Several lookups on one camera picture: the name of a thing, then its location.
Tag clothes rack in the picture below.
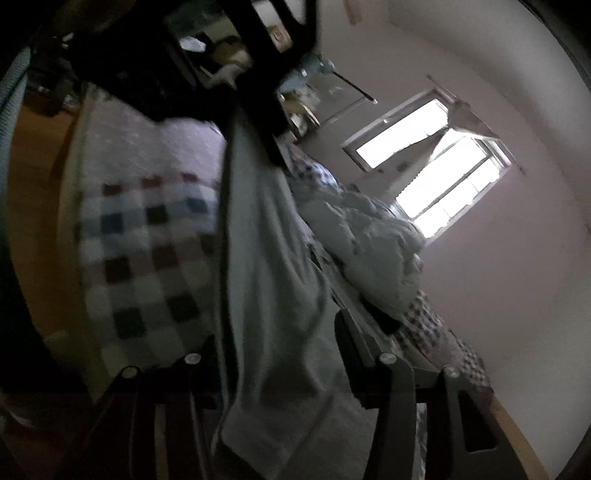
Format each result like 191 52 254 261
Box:
332 69 379 104

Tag blue shark plush toy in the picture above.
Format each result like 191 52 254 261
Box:
281 51 335 93

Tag dark bulky object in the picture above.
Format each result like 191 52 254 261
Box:
46 0 232 121

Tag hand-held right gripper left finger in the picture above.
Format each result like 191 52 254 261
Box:
55 335 222 480

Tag pink floral checked pillow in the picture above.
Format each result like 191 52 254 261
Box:
286 148 342 192

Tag light green pants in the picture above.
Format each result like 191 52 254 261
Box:
212 106 384 480

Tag wooden bed frame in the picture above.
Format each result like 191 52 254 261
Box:
489 392 550 480

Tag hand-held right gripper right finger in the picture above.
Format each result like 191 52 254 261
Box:
333 308 527 480

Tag pale blue ribbed cloth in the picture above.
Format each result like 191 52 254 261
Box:
0 46 32 199

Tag window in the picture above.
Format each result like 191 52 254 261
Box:
394 134 513 243
344 90 451 171

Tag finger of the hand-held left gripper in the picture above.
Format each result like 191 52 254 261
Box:
277 0 324 167
238 0 280 165

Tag printed curtain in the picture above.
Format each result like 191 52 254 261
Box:
402 99 476 185

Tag grey-green duvet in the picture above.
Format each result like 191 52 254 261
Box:
295 187 426 319

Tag checked patchwork pillow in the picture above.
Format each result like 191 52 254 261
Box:
392 291 495 398

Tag checked bed sheet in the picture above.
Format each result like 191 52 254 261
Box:
60 171 222 374

